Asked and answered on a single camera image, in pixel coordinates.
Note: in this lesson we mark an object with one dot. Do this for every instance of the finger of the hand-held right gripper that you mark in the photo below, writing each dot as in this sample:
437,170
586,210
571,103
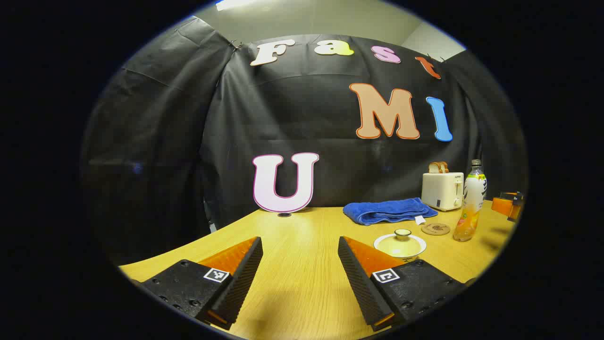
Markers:
501,206

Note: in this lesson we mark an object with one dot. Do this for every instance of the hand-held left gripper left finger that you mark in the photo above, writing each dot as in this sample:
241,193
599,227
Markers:
243,283

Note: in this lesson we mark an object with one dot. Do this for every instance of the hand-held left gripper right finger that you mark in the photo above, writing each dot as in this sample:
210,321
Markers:
358,283

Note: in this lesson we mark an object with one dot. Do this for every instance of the labelled plastic water bottle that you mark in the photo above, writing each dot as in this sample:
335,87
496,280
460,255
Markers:
472,198

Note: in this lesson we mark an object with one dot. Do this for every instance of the cream teacup lid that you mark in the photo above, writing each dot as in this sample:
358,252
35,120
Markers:
400,245

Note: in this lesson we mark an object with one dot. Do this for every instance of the cream ceramic teacup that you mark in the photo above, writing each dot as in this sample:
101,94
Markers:
411,259

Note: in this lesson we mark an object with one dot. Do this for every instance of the round brown coaster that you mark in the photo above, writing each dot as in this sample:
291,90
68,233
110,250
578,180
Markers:
435,229

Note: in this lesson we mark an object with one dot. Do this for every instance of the white toaster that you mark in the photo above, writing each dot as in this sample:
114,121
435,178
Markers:
441,189

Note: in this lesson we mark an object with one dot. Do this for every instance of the blue folded towel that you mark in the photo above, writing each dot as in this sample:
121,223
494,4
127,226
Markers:
387,210

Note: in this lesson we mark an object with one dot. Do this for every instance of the black backdrop cloth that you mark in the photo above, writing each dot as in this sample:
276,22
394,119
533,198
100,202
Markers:
306,118

